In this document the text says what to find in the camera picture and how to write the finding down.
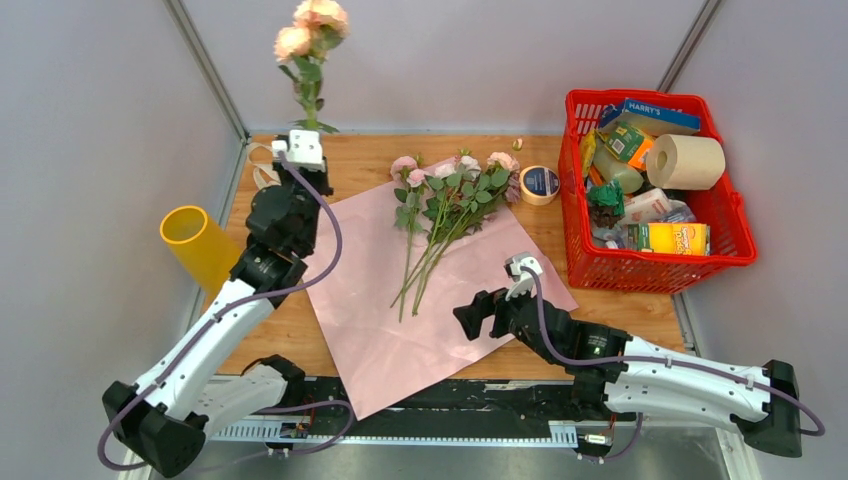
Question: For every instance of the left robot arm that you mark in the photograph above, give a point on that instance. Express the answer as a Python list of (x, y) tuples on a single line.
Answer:
[(167, 415)]

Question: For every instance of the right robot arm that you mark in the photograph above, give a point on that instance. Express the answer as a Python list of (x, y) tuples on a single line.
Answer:
[(618, 373)]

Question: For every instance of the cream ribbon with gold text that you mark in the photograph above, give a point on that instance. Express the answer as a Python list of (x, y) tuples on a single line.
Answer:
[(263, 174)]

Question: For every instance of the yellow sponge pack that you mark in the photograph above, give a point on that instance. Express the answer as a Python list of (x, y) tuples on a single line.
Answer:
[(670, 238)]

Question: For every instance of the green orange box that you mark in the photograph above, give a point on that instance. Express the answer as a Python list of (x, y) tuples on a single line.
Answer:
[(628, 144)]

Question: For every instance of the green crumpled wrapper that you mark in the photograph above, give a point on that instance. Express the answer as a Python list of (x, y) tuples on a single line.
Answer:
[(606, 204)]

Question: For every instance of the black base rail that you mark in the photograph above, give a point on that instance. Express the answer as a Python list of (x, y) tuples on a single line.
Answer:
[(488, 412)]

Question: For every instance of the pink flower bunch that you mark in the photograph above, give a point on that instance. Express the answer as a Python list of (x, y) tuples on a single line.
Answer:
[(442, 205)]

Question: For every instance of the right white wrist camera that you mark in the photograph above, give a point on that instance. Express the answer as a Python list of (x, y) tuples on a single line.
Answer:
[(522, 268)]

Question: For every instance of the masking tape roll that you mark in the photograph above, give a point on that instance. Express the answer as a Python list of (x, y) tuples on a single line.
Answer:
[(539, 185)]

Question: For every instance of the pale green bottle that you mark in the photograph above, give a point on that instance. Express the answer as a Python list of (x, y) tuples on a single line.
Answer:
[(629, 179)]

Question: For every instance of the white plastic package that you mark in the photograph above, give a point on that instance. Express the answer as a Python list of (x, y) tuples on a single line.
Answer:
[(647, 207)]

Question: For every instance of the beige paper towel roll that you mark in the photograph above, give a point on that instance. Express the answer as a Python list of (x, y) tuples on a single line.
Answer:
[(682, 162)]

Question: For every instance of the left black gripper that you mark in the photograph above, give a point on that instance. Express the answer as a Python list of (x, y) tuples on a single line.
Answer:
[(322, 179)]

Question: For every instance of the peach flower stem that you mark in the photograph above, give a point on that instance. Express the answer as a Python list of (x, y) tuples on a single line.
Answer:
[(301, 50)]

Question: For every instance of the red plastic basket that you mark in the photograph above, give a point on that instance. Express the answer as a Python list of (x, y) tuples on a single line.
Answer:
[(721, 207)]

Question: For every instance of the blue Harry's box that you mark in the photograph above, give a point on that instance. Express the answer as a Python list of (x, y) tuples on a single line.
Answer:
[(650, 119)]

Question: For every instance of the yellow cylindrical vase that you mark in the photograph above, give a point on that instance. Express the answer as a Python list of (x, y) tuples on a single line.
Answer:
[(200, 245)]

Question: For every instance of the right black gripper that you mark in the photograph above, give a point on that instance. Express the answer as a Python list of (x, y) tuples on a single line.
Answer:
[(472, 317)]

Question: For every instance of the purple pink wrapping paper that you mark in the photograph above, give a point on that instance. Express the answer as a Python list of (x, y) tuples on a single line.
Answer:
[(380, 359)]

